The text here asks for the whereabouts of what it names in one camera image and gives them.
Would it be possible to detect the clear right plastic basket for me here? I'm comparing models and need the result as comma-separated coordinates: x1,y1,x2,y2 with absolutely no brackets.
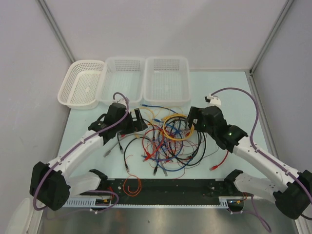
143,56,191,106

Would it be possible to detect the black mounting base plate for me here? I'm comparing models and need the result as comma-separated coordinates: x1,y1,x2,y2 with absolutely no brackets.
80,177,244,206

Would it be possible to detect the red ethernet cable right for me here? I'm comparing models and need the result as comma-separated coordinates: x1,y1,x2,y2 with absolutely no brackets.
209,150,230,171

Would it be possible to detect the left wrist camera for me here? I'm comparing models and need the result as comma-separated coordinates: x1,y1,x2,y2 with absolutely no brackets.
115,97,129,106

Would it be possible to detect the long black cable loop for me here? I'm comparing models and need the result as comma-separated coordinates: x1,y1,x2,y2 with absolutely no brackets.
168,116,208,166

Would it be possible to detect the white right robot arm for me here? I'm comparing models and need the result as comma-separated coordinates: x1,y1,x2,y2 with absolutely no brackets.
186,106,312,220

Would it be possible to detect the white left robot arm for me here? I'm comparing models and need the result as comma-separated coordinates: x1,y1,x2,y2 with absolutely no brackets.
30,102,147,211

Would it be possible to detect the orange thin wire front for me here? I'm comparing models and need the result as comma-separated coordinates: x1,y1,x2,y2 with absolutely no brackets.
123,173,142,197

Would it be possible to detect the thin red wire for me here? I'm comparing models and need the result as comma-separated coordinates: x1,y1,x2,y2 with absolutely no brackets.
142,114,213,180

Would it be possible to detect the cream perforated plastic basket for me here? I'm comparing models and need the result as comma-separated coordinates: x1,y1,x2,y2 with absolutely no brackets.
57,59,105,110

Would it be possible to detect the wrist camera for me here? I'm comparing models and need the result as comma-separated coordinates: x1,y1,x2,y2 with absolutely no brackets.
115,97,129,106
205,95,221,107

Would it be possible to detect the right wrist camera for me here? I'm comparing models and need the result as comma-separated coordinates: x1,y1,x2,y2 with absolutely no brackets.
205,95,221,107

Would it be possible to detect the white slotted cable duct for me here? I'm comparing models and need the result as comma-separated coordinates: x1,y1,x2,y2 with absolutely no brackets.
63,197,117,208

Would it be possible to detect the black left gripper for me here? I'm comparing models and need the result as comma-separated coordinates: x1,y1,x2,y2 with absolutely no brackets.
115,109,147,136

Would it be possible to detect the clear middle plastic basket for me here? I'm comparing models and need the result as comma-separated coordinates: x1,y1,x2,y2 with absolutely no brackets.
95,57,145,107

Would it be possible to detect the yellow ethernet cable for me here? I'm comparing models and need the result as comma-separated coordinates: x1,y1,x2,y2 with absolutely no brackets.
162,113,195,141

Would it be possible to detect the red ethernet cable centre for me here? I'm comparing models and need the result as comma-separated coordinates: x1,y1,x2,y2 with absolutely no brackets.
142,128,171,163

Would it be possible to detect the thin blue wire top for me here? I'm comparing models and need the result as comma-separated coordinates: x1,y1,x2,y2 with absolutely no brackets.
140,103,180,116

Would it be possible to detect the blue ethernet cable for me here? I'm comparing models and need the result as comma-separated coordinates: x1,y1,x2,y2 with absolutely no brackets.
142,121,195,176

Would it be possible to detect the red ethernet cable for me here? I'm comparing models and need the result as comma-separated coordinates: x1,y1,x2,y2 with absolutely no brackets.
142,128,171,163
209,150,230,171

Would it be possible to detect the clear plastic basket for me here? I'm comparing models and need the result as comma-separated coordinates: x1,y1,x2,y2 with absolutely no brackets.
95,57,145,107
143,56,191,106

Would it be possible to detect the black ethernet cable left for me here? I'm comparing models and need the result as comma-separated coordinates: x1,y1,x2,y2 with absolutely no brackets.
123,137,147,174

